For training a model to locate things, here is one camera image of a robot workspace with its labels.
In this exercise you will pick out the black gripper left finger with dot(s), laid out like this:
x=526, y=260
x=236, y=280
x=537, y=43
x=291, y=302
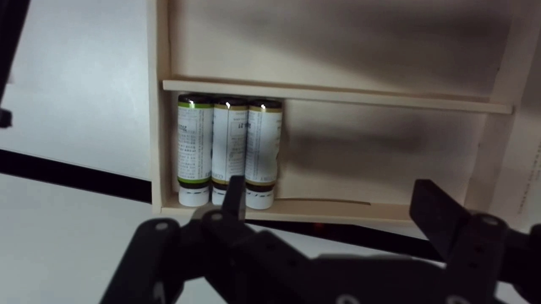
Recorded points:
x=163, y=256

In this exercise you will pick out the white green-banded bottle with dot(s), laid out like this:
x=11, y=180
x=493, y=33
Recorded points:
x=193, y=150
x=263, y=153
x=229, y=146

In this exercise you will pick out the light wooden divided tray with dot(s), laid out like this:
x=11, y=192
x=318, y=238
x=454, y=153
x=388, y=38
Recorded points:
x=374, y=96

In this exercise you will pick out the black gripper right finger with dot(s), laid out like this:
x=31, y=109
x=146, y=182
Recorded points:
x=479, y=249

